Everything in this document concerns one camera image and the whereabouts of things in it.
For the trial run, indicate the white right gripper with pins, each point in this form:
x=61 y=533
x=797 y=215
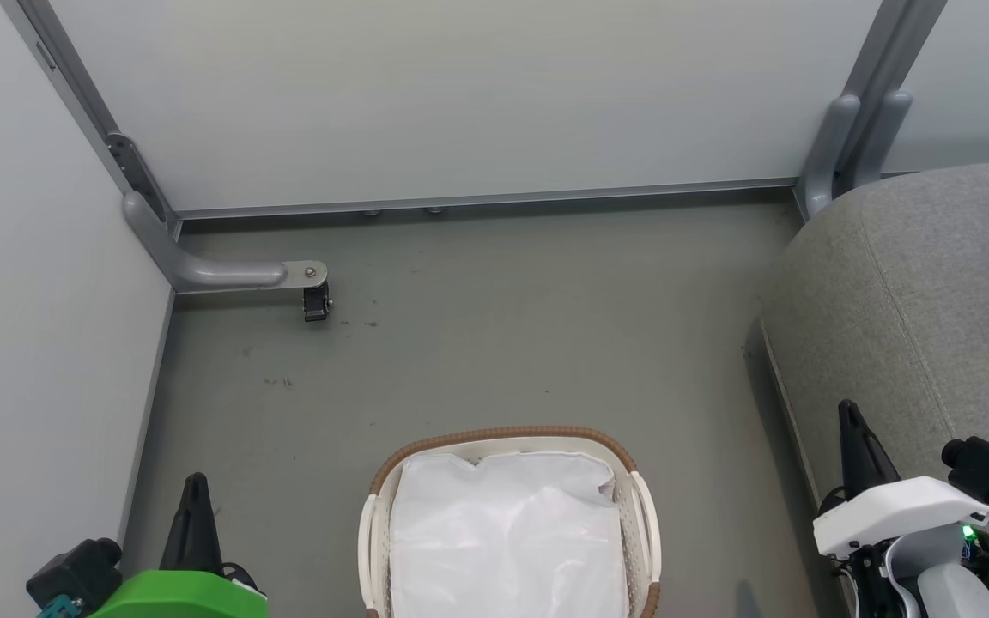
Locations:
x=898 y=511

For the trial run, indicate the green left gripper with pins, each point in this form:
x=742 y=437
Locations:
x=185 y=596

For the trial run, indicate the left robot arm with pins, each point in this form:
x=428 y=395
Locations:
x=244 y=579

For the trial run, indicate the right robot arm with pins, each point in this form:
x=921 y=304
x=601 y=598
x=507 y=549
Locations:
x=941 y=575

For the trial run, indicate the grey fabric sofa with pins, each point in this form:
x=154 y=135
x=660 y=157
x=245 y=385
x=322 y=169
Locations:
x=915 y=300

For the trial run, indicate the cream laundry basket brown rim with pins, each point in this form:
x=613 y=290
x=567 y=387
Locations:
x=645 y=532

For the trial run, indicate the grey curved partition foot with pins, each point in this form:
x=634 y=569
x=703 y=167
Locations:
x=220 y=275

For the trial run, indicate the black caster wheel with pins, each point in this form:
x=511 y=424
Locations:
x=317 y=302

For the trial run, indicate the grey upright foot tube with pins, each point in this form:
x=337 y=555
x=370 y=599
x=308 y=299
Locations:
x=885 y=133
x=829 y=150

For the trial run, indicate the white basket liner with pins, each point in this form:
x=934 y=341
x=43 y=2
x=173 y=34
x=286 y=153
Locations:
x=503 y=532

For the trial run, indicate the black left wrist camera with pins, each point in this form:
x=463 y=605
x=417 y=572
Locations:
x=78 y=571

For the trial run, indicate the teal left camera plug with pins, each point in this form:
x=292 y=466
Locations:
x=61 y=608

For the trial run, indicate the grey partition bottom rail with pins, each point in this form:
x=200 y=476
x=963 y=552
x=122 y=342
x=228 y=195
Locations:
x=477 y=202

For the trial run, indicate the grey partition post with bracket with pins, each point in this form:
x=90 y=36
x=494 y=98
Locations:
x=82 y=86

